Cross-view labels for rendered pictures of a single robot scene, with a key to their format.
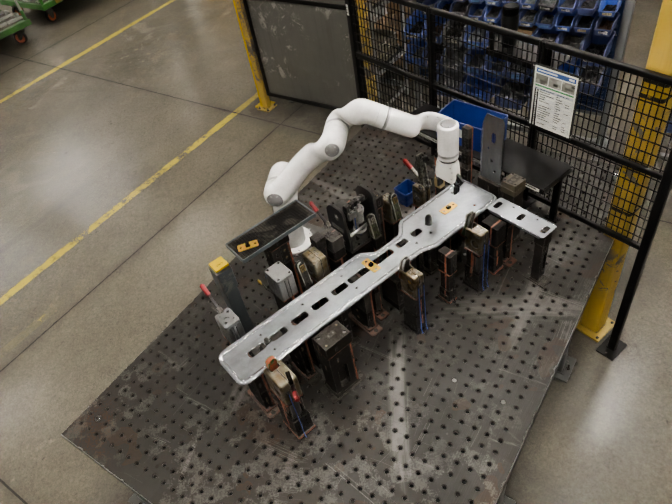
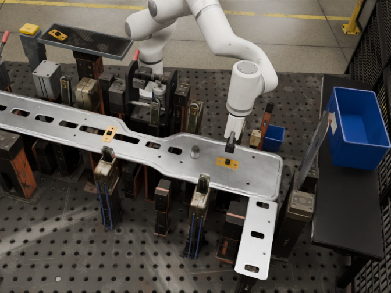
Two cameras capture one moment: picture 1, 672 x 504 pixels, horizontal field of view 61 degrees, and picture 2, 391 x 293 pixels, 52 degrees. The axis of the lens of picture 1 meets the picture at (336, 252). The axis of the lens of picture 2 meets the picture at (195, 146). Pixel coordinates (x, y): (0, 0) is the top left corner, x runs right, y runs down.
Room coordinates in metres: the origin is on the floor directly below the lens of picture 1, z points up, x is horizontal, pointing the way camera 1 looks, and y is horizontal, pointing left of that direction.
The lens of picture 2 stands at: (1.06, -1.07, 2.13)
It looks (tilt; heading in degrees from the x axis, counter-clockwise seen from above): 48 degrees down; 42
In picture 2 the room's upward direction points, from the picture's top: 6 degrees clockwise
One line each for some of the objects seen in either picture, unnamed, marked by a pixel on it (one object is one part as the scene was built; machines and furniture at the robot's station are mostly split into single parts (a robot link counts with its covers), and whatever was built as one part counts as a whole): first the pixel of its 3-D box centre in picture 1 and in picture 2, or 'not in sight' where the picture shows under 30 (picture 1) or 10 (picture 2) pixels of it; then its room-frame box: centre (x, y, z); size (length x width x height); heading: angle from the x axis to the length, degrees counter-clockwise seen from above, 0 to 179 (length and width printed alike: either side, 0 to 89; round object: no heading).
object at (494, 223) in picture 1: (491, 245); (231, 233); (1.74, -0.69, 0.84); 0.11 x 0.10 x 0.28; 32
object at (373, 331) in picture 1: (361, 301); (94, 156); (1.57, -0.06, 0.84); 0.17 x 0.06 x 0.29; 32
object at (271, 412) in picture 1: (255, 381); not in sight; (1.28, 0.40, 0.84); 0.18 x 0.06 x 0.29; 32
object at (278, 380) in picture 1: (290, 399); not in sight; (1.14, 0.27, 0.88); 0.15 x 0.11 x 0.36; 32
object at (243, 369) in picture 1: (368, 269); (103, 135); (1.59, -0.12, 1.00); 1.38 x 0.22 x 0.02; 122
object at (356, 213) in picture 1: (357, 239); (151, 115); (1.84, -0.11, 0.94); 0.18 x 0.13 x 0.49; 122
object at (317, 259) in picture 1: (321, 285); (91, 118); (1.66, 0.09, 0.89); 0.13 x 0.11 x 0.38; 32
